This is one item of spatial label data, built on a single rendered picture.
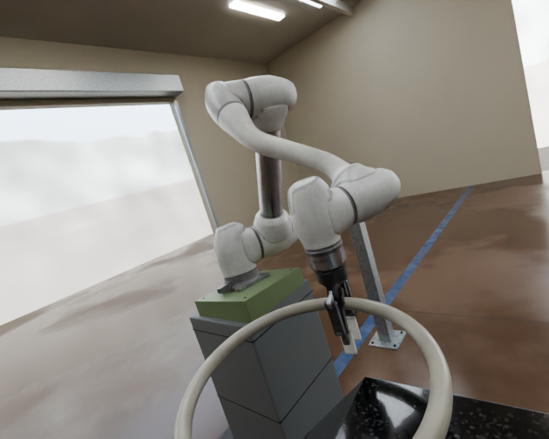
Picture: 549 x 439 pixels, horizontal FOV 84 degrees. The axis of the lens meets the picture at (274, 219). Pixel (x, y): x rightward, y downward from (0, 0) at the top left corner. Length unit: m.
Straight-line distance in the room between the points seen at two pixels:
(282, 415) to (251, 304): 0.45
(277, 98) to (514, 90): 5.80
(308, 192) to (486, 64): 6.18
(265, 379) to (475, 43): 6.30
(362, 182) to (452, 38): 6.19
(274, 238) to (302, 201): 0.69
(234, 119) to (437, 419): 0.82
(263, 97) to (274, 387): 1.04
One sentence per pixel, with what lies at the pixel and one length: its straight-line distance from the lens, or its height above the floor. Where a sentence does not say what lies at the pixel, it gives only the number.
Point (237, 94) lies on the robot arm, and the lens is 1.05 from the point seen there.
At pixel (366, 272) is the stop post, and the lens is 2.10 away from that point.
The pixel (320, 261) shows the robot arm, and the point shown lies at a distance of 0.70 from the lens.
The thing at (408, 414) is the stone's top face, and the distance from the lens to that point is 0.67.
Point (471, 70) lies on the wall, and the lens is 6.75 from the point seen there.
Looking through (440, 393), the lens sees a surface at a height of 0.93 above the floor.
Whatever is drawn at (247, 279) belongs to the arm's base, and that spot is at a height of 0.90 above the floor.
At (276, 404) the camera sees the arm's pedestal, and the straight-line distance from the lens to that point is 1.34.
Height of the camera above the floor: 1.29
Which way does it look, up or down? 8 degrees down
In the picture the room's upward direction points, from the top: 17 degrees counter-clockwise
